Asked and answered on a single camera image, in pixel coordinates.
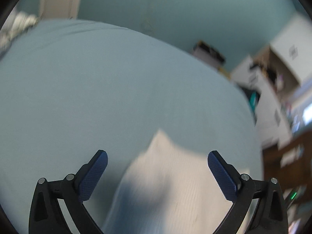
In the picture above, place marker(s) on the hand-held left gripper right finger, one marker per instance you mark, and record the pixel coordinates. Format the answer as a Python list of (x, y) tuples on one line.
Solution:
[(223, 175)]

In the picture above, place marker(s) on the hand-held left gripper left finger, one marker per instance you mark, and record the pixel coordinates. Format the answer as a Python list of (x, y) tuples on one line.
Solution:
[(93, 175)]

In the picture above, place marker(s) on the white knit sweater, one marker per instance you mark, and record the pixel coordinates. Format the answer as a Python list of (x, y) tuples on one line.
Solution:
[(175, 187)]

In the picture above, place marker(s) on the black bag with teal cloth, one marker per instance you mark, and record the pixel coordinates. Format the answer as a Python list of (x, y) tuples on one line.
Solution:
[(253, 102)]

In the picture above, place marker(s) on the white low cabinet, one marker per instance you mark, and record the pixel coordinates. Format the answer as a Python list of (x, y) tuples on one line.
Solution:
[(268, 107)]

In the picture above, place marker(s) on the bed with light blue sheet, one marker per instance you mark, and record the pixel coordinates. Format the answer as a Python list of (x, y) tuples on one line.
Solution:
[(97, 90)]

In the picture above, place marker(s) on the black box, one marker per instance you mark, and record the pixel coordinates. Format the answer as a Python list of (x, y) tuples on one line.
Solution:
[(209, 53)]

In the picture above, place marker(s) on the white upper cabinet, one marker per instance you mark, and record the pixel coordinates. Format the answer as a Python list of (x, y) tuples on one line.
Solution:
[(292, 48)]

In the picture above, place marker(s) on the white fluffy duvet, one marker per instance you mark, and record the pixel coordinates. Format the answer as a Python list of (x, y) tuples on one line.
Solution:
[(17, 26)]

